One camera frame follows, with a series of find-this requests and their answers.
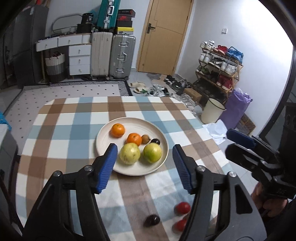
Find wooden shoe rack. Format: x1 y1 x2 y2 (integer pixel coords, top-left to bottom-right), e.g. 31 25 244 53
195 41 244 102

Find checkered tablecloth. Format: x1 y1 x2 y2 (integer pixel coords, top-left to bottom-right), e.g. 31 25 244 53
16 96 230 240

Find wooden door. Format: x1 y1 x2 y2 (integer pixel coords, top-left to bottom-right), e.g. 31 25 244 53
137 1 193 75

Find cream trash bin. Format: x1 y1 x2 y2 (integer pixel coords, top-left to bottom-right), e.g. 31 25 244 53
201 98 226 124

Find woven laundry basket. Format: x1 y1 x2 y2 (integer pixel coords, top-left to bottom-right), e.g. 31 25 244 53
45 51 66 83

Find cardboard box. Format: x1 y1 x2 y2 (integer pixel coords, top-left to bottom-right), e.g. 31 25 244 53
184 88 202 103

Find teal suitcase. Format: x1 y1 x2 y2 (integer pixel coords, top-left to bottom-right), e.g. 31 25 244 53
96 0 121 30

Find green yellow guava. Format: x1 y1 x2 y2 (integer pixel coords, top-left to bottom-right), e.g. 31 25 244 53
142 143 162 164

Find brown kiwi fruit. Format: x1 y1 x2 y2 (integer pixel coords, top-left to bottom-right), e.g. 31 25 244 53
142 135 151 145

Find dark grey refrigerator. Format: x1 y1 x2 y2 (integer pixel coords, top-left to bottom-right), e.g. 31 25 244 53
4 5 49 88

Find purple bag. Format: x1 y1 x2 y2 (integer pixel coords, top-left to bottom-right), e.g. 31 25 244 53
219 88 253 130

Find black bag on desk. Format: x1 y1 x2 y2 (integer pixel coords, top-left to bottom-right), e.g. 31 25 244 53
77 13 94 34

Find stacked shoe boxes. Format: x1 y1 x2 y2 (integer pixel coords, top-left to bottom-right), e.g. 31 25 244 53
116 9 135 35

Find cream round plate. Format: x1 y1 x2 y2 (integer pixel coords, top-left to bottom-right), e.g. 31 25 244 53
95 117 169 176

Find dark plum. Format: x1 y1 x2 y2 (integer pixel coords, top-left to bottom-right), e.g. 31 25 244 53
144 214 160 227
151 138 161 145

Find dotted floor rug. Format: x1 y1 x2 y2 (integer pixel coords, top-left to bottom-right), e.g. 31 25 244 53
5 80 132 142

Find white paper sheet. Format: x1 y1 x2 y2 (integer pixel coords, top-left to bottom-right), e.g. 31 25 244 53
203 120 227 145

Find person's right hand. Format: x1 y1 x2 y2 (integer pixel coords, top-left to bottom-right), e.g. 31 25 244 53
251 182 288 217

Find beige suitcase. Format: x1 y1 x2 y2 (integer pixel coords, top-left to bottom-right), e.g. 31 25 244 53
91 32 113 76

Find white drawer desk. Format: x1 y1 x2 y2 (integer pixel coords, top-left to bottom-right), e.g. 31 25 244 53
36 33 92 76

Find silver aluminium suitcase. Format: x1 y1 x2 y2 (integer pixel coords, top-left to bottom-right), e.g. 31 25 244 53
109 35 136 80

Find oval mirror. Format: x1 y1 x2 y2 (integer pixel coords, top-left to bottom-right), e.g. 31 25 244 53
51 13 82 35

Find orange tangerine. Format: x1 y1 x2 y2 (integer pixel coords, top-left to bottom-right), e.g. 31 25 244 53
110 123 125 138
126 133 142 146

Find red tomato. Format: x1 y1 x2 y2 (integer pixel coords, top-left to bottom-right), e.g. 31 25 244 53
173 219 187 232
174 202 191 215

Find beige slippers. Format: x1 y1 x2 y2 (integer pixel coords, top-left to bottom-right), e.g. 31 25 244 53
128 81 148 94

